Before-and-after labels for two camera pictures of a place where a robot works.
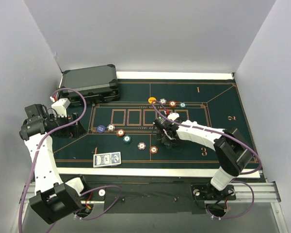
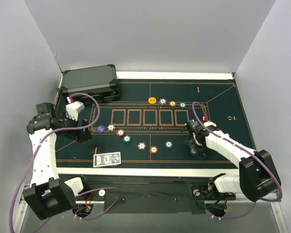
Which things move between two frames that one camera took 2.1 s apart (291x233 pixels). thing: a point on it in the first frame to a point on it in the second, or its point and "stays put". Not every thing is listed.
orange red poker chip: (172, 103) stays put
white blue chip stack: (141, 145) stays put
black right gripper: (167, 135) to (194, 140)
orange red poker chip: (120, 133) stays put
